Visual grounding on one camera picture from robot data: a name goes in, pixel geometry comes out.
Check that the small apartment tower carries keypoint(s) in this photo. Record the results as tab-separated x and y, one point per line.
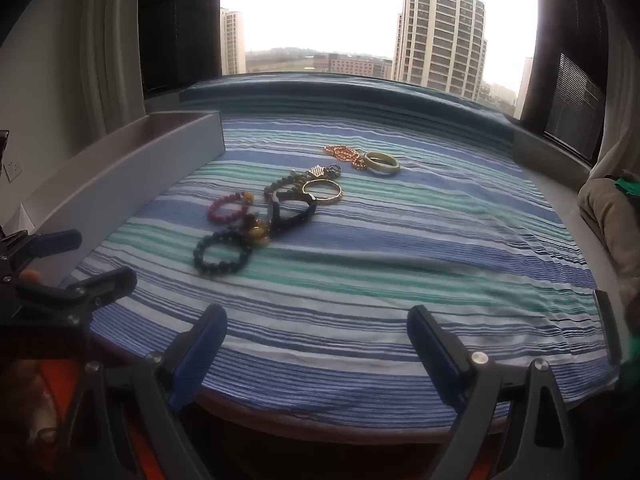
232	42

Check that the gold bangle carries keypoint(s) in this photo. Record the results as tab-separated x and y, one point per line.
323	201

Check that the blue green striped cloth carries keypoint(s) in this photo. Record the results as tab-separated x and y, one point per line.
380	270

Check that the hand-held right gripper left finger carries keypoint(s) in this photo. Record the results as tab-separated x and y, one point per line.
200	350

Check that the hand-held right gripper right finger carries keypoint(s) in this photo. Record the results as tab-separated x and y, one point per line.
430	350

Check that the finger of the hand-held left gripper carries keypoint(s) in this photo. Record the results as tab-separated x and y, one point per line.
52	242
100	287

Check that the tall apartment tower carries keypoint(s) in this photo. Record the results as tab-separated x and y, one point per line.
440	35

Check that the beige cushion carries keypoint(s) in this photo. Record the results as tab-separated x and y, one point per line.
612	225

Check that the low building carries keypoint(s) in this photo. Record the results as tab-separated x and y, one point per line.
355	66

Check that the white wall socket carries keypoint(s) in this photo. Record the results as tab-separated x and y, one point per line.
12	169

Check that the pale curtain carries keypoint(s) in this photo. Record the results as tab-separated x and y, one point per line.
622	60
112	45

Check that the grey box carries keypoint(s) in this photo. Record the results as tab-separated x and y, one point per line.
115	180

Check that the pale green jade bangle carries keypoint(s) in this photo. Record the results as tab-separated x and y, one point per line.
385	172

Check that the large window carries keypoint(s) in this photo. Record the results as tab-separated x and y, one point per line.
320	5

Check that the dark window blinds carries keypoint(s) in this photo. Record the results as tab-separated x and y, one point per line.
575	100
175	25

